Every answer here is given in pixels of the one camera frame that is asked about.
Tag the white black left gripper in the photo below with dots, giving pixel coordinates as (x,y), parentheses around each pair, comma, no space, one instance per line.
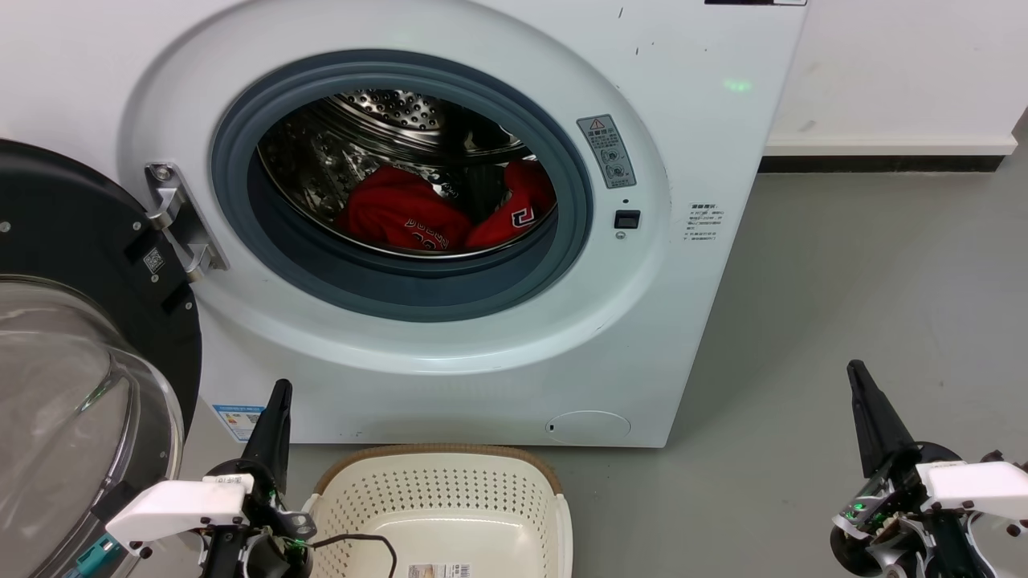
(181,506)

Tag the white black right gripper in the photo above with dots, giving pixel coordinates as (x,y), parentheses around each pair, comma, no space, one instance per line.
(972,486)

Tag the red sports jersey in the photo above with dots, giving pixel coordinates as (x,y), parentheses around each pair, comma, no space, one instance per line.
(393,213)

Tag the cream perforated laundry basket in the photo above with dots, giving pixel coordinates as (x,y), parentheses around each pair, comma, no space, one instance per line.
(434,490)

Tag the printed label with barcode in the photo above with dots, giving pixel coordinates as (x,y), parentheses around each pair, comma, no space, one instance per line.
(439,571)

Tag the stainless steel washing machine drum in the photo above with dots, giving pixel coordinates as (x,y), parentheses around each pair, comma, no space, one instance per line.
(321,160)

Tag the black glass washer door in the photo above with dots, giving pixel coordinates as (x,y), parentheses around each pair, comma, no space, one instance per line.
(72,217)

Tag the blue energy label sticker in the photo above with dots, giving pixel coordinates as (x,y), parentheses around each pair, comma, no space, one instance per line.
(237,421)

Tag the grey rubber door gasket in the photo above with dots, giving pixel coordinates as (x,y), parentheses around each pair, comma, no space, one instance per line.
(401,289)

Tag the QR code sticker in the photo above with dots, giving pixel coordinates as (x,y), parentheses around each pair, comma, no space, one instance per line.
(153,260)

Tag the white front-load washing machine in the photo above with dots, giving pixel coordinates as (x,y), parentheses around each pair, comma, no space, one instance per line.
(683,321)

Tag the metal door hinge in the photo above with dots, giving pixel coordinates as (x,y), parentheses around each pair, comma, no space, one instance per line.
(181,225)

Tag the small printed text sticker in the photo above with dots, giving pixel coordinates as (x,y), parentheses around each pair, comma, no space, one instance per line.
(702,222)

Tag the round drain filter cover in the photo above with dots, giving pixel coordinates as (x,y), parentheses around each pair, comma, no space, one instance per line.
(589,427)

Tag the black door latch socket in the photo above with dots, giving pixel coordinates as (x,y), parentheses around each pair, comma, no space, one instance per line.
(627,219)

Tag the grey warning sticker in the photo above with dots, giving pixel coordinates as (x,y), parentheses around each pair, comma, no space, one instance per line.
(606,152)

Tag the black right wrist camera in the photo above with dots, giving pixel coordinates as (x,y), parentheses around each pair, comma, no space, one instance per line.
(996,457)

